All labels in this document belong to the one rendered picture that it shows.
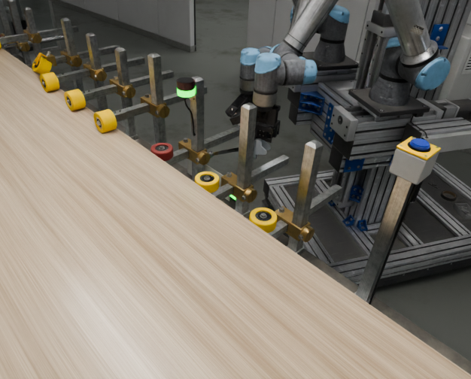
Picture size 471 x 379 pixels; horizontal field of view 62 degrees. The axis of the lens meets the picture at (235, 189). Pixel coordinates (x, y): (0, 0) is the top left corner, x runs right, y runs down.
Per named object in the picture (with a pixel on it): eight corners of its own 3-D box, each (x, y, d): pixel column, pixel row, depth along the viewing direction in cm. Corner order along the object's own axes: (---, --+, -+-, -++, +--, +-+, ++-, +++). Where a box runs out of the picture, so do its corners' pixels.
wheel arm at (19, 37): (76, 30, 248) (74, 24, 246) (78, 31, 246) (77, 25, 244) (-9, 43, 220) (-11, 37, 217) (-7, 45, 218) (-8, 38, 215)
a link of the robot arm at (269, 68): (287, 59, 114) (259, 60, 113) (283, 94, 121) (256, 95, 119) (278, 50, 121) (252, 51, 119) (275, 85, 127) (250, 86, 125)
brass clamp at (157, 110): (152, 104, 166) (151, 93, 163) (171, 116, 158) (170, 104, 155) (140, 108, 162) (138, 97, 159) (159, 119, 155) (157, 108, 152)
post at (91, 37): (107, 126, 205) (92, 31, 177) (111, 128, 203) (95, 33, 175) (101, 128, 203) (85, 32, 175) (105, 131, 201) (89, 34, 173)
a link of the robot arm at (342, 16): (340, 42, 178) (346, 10, 170) (313, 37, 184) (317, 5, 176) (348, 37, 187) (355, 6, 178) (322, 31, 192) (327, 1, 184)
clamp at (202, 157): (188, 148, 157) (188, 137, 154) (210, 162, 150) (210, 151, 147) (177, 153, 154) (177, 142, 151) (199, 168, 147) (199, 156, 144)
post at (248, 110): (241, 219, 148) (249, 100, 120) (247, 223, 146) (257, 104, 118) (234, 222, 146) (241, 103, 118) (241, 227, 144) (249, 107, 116)
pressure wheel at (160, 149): (165, 165, 151) (164, 138, 145) (178, 174, 147) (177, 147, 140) (148, 172, 147) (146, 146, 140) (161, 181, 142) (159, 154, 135)
